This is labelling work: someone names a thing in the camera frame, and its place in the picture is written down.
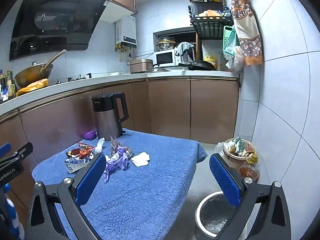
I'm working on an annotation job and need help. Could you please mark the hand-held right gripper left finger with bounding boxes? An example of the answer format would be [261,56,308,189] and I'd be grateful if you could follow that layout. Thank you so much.
[26,152,108,240]

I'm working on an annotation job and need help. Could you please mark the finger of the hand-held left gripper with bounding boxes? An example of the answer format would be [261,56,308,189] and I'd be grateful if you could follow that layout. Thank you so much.
[0,142,34,167]
[0,143,12,158]

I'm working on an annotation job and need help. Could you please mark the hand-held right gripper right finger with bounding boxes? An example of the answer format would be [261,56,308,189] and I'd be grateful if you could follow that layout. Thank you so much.
[209,153,294,240]

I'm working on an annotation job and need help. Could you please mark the purple foil wrapper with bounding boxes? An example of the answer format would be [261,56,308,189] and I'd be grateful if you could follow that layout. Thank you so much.
[103,147,129,183]

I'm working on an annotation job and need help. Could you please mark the white plastic wrapper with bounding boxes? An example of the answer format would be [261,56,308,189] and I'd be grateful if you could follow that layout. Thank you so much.
[94,137,106,154]

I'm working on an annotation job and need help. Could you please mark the white rimmed waste bin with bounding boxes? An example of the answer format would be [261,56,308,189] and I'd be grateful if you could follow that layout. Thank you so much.
[195,191,240,237]

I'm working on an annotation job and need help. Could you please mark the white tissue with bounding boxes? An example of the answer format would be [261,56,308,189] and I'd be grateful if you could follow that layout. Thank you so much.
[130,151,150,167]

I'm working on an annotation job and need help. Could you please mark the beige waste bucket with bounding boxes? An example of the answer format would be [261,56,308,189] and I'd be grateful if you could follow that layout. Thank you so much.
[214,140,258,168]

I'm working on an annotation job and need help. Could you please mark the cooking oil bottle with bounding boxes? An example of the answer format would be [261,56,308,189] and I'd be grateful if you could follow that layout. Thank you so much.
[237,154,260,182]

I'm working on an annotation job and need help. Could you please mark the blue white striped cloth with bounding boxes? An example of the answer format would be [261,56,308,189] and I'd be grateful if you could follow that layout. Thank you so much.
[3,183,26,240]

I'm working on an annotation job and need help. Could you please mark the pile of household waste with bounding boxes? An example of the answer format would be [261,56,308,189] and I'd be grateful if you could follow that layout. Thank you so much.
[222,136,258,158]

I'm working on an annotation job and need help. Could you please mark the blue towel covered table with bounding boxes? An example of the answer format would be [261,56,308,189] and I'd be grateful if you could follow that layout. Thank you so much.
[32,128,208,240]

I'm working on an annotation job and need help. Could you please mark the black steel electric kettle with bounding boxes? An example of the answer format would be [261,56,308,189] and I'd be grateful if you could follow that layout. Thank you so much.
[90,92,129,142]

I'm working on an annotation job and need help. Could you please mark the glass sauce bottle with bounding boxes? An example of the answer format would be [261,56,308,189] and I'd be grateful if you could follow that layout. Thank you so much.
[5,69,16,99]

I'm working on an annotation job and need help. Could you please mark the yellow snack bag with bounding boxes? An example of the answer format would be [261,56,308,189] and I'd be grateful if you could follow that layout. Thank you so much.
[16,78,49,97]

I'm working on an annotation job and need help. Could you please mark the dark sauce bottle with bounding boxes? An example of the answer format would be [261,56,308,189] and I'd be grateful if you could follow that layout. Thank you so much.
[0,69,7,98]

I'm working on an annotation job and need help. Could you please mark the brown kitchen base cabinets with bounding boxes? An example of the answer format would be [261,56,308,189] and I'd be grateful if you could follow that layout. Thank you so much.
[0,76,241,220]

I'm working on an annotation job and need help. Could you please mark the black frying pan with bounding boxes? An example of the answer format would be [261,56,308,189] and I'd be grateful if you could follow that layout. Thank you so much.
[178,60,216,71]

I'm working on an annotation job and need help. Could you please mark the brown rice cooker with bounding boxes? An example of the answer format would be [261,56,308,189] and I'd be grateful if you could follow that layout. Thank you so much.
[129,59,153,74]

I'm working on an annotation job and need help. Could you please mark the yellow jar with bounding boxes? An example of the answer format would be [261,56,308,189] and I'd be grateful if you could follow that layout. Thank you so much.
[204,53,217,68]

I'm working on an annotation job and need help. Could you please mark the white plastic bags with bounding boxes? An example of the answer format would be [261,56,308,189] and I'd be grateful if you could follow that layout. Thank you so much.
[225,45,244,72]

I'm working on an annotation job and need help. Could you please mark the glass pot lid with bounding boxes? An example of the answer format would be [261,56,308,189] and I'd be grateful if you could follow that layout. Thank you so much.
[145,64,170,73]

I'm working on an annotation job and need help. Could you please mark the clear jug appliance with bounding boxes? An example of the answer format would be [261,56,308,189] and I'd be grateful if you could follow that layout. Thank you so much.
[180,47,197,64]

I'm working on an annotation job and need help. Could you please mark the black glass range hood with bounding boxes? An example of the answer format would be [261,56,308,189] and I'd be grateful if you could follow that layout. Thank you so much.
[9,0,113,61]

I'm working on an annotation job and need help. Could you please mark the white microwave oven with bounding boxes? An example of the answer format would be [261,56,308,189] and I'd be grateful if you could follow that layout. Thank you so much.
[155,49,183,67]

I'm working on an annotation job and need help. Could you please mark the green plastic bag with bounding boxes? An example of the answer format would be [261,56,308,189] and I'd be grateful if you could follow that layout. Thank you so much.
[222,25,240,58]

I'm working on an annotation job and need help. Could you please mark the grey cloth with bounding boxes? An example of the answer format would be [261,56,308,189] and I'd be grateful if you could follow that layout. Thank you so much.
[176,42,195,55]

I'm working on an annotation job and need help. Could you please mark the white water heater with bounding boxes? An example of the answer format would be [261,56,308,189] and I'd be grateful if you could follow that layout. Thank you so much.
[115,15,138,53]

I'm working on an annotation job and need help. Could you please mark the black metal rack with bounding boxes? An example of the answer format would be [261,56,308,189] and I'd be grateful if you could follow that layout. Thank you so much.
[185,0,235,40]

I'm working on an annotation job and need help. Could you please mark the floral apron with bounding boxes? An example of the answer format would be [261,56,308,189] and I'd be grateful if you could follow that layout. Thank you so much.
[230,0,263,66]

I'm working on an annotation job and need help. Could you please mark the metal wok with handle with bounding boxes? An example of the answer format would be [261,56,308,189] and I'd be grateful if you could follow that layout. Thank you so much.
[14,49,67,88]

